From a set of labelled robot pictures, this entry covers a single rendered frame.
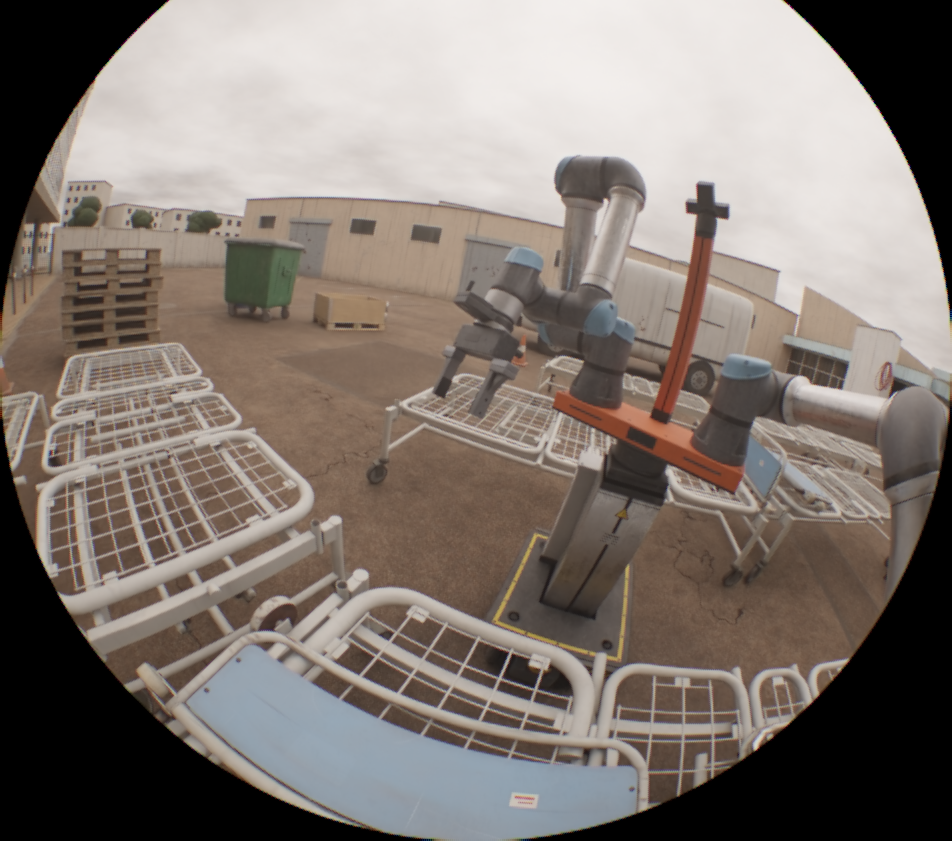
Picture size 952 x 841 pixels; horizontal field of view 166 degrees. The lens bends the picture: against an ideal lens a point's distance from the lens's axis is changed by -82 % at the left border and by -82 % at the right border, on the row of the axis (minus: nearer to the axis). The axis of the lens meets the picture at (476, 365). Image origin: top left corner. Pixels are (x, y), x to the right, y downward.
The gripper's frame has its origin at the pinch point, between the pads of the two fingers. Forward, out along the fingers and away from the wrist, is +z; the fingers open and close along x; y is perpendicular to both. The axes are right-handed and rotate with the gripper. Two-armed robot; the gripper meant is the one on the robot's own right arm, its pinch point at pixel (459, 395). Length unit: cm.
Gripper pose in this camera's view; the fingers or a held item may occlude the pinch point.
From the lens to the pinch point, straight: 60.6
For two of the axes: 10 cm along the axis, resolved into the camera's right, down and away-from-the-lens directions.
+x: -5.7, -1.8, 8.0
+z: -4.4, 8.9, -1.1
